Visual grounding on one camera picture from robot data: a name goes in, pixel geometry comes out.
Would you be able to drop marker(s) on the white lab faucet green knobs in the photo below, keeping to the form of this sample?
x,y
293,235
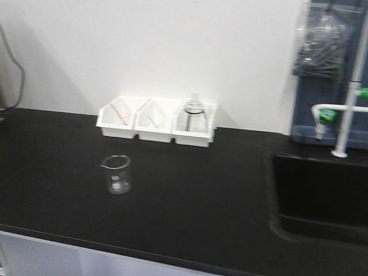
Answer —
x,y
354,91

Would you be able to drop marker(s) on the clear glass stirring rod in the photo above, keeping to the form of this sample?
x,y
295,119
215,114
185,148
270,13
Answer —
x,y
156,124

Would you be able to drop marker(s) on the black lab sink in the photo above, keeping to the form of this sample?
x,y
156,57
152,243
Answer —
x,y
321,200

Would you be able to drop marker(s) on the white right storage bin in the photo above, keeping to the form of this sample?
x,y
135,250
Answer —
x,y
195,138

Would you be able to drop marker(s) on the clear glass flask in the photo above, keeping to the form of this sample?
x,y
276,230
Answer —
x,y
192,116

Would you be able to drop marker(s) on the white left storage bin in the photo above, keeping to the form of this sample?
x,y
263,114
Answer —
x,y
111,125

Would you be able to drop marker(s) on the clear glass beaker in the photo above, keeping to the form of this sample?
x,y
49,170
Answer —
x,y
117,173

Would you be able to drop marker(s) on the white middle storage bin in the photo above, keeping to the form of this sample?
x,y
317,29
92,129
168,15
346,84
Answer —
x,y
160,109

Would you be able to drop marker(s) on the clear plastic bag of tubes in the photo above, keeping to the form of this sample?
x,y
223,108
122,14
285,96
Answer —
x,y
327,28

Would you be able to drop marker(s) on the blue drying rack panel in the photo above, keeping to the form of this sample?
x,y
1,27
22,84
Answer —
x,y
312,91

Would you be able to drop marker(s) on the white storage bin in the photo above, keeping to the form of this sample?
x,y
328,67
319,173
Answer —
x,y
195,138
111,125
160,109

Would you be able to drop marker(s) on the white base cabinet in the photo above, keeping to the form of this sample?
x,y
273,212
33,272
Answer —
x,y
33,256

